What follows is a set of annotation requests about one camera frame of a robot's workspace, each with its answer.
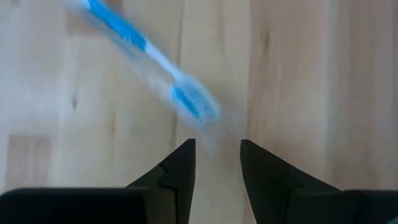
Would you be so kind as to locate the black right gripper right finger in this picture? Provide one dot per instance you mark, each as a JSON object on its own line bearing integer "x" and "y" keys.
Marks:
{"x": 273, "y": 199}

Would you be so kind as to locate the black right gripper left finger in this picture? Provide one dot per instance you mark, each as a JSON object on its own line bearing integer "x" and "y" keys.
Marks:
{"x": 174, "y": 193}

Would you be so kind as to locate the blue toothbrush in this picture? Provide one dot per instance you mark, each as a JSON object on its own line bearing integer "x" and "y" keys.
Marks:
{"x": 124, "y": 28}

